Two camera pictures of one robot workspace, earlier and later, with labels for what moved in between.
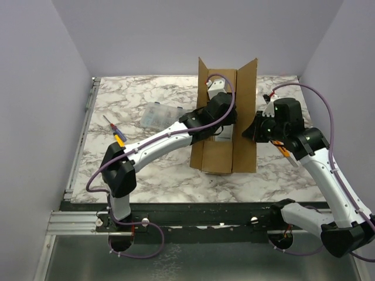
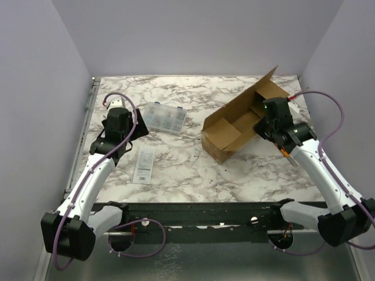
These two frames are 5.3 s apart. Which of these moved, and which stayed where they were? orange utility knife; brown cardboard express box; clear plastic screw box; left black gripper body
Moved: left black gripper body; brown cardboard express box
Stayed: clear plastic screw box; orange utility knife
